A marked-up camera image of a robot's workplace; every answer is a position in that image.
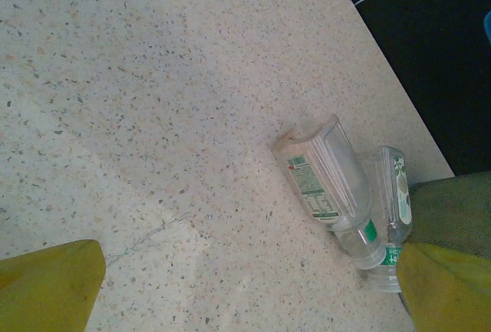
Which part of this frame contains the grey waste bin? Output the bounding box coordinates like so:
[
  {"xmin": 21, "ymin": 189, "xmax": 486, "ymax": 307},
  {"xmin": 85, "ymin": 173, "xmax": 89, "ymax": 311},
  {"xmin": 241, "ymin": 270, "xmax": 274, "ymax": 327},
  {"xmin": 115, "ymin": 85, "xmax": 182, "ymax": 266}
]
[{"xmin": 408, "ymin": 170, "xmax": 491, "ymax": 263}]

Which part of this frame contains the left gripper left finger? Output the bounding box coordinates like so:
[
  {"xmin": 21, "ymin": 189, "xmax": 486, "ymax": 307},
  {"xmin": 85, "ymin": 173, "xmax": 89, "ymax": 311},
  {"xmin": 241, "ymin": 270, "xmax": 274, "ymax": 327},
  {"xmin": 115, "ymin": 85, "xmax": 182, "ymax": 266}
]
[{"xmin": 0, "ymin": 238, "xmax": 107, "ymax": 332}]

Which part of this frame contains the clear bottle green neck band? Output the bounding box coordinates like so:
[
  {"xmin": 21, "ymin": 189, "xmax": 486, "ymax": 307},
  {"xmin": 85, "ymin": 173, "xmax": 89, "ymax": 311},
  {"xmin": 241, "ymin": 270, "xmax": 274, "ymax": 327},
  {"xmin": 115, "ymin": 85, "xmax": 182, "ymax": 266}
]
[{"xmin": 360, "ymin": 145, "xmax": 414, "ymax": 295}]

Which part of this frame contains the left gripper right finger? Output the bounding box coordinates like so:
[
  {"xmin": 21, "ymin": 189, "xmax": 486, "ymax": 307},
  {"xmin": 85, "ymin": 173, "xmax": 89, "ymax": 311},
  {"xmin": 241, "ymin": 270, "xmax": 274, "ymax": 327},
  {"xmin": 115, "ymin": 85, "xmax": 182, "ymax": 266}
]
[{"xmin": 396, "ymin": 242, "xmax": 491, "ymax": 332}]

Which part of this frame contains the clear bottle white green label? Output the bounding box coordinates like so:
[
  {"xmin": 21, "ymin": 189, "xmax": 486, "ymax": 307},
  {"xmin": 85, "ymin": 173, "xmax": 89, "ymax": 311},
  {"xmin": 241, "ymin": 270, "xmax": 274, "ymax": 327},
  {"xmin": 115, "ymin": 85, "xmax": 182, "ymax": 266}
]
[{"xmin": 271, "ymin": 113, "xmax": 384, "ymax": 271}]

